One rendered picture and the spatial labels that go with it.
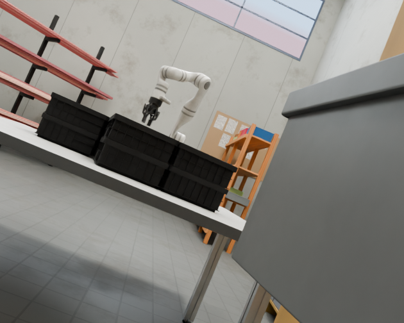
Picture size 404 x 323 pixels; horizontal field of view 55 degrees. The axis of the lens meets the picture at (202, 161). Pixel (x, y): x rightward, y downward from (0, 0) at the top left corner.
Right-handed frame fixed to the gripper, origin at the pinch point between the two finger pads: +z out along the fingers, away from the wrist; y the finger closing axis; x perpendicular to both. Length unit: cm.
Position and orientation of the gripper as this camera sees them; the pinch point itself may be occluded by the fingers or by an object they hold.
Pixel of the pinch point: (146, 122)
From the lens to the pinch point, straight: 225.9
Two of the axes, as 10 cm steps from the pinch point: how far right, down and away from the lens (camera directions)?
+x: 8.3, 3.2, -4.5
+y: -4.0, -2.3, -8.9
